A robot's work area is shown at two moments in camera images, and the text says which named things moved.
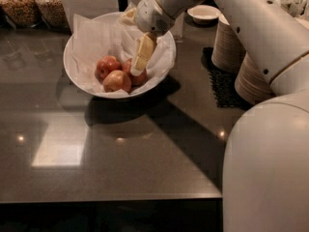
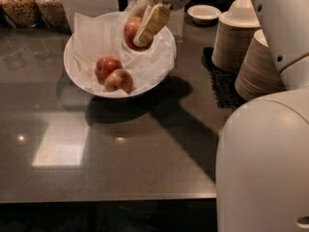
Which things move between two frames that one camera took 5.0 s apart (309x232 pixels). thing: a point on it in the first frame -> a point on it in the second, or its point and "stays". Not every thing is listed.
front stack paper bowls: (250, 85) stays
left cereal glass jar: (18, 6) stays
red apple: (136, 80) -> (130, 29)
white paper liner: (95, 39) stays
